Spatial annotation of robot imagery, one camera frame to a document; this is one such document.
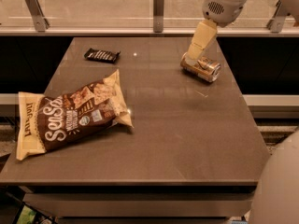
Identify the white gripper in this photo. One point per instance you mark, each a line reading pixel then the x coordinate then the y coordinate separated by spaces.
pixel 222 10

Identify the orange soda can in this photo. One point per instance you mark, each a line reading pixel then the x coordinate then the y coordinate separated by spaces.
pixel 207 69

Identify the brown chips bag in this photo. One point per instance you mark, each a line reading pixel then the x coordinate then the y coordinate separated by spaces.
pixel 50 123

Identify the black candy bar wrapper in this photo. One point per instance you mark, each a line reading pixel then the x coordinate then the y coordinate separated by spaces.
pixel 103 56

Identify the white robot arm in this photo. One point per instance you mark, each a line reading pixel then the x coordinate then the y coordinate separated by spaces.
pixel 276 199

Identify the left metal railing bracket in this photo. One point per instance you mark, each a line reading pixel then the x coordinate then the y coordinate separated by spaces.
pixel 40 22

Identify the glass railing panel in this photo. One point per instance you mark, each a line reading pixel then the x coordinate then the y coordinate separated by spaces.
pixel 129 13

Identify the metal railing bracket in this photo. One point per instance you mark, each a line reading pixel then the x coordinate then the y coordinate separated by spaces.
pixel 40 22
pixel 158 16
pixel 277 21

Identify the green item under table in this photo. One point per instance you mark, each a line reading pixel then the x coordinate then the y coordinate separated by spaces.
pixel 28 215

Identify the right metal railing bracket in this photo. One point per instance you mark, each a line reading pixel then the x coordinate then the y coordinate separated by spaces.
pixel 277 21

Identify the middle metal railing bracket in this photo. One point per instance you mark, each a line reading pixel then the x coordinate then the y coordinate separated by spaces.
pixel 158 16

